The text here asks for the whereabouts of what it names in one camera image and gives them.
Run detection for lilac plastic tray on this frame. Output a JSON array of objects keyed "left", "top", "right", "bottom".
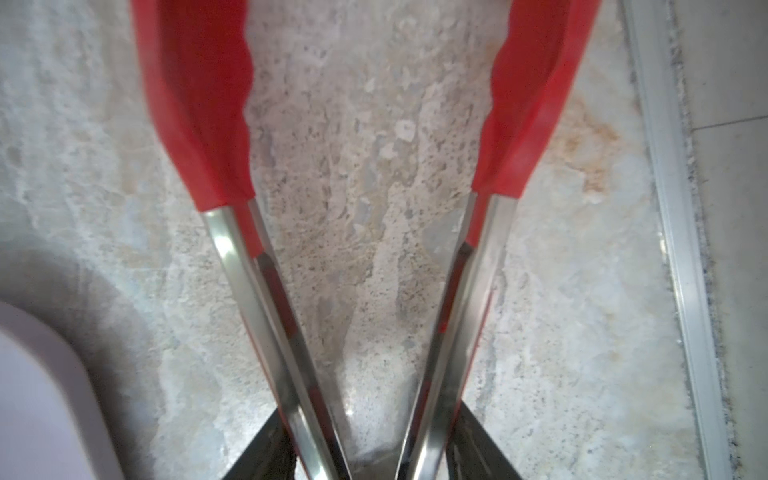
[{"left": 1, "top": 302, "right": 124, "bottom": 479}]

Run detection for red metal tongs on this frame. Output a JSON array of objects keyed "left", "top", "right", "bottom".
[{"left": 132, "top": 1, "right": 600, "bottom": 479}]

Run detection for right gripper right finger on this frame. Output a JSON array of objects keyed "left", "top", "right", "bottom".
[{"left": 445, "top": 402, "right": 522, "bottom": 480}]

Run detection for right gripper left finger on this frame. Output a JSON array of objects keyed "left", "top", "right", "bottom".
[{"left": 223, "top": 409, "right": 297, "bottom": 480}]

